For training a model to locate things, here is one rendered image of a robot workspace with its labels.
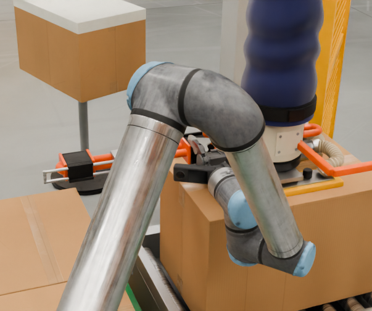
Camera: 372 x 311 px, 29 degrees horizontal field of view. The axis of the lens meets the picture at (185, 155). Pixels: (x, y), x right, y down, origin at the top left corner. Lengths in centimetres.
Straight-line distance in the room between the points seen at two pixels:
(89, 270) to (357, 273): 119
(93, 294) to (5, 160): 306
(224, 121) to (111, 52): 222
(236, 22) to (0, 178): 178
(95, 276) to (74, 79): 223
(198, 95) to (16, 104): 384
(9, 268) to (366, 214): 118
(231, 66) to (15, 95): 246
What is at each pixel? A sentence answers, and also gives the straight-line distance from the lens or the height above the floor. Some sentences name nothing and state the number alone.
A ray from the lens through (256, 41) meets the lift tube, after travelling 198.
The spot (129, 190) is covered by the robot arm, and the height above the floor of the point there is 132.
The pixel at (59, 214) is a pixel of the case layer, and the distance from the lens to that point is 277.
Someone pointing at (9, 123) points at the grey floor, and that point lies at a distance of 484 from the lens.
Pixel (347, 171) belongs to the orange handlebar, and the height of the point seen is 108.
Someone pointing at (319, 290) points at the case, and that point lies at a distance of 231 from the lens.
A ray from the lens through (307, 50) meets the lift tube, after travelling 197.
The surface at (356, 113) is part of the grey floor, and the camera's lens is 511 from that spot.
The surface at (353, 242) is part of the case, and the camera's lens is 227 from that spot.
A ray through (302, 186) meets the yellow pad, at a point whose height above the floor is 97.
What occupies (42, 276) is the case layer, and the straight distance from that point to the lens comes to 245.
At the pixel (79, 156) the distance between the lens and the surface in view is 196.
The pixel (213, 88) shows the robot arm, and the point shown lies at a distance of 135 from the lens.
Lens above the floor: 201
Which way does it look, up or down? 27 degrees down
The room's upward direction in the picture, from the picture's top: 1 degrees clockwise
